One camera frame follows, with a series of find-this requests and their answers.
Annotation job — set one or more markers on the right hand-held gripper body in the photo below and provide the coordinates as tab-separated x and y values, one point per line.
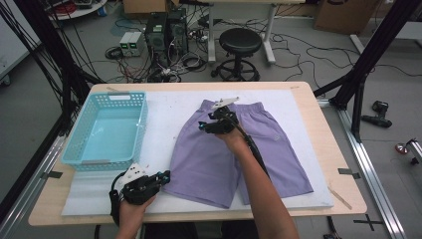
227	122

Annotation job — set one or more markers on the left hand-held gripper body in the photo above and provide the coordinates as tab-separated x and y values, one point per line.
139	192

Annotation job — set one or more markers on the purple shorts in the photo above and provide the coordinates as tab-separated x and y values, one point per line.
199	166

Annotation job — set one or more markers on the light blue plastic basket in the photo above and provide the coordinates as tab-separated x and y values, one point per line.
109	139

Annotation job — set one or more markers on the person's right hand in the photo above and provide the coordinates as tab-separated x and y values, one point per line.
235	141

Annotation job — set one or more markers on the person's left hand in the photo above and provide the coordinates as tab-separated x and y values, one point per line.
132	215

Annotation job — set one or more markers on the white foam mat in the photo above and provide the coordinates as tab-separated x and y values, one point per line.
166	106

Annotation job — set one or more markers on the person's dark pants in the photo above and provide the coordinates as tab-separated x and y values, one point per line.
172	232

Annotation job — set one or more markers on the black round stool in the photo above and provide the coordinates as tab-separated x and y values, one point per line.
240	41

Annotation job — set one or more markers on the grey tape piece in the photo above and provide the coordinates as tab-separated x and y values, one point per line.
348	172
53	175

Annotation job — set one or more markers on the black computer tower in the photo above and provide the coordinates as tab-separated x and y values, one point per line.
178	33
156	33

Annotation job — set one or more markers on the white bench power supply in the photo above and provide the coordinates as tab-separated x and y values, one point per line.
124	41
137	41

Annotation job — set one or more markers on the small cardboard box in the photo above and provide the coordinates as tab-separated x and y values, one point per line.
142	6

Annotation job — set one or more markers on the tan tape strip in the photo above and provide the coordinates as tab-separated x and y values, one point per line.
340	198

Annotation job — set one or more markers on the large cardboard box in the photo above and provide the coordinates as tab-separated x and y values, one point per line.
345	16

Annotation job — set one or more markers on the round white table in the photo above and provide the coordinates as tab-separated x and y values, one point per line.
79	12

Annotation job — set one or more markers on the red caster wheel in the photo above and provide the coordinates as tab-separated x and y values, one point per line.
401	148

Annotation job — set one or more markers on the white desk frame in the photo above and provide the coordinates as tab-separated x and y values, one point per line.
211	33

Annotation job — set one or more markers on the aluminium floor rail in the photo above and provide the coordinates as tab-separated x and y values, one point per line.
30	189
365	166

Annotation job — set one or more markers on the black metal frame post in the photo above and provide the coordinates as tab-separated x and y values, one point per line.
46	30
375	49

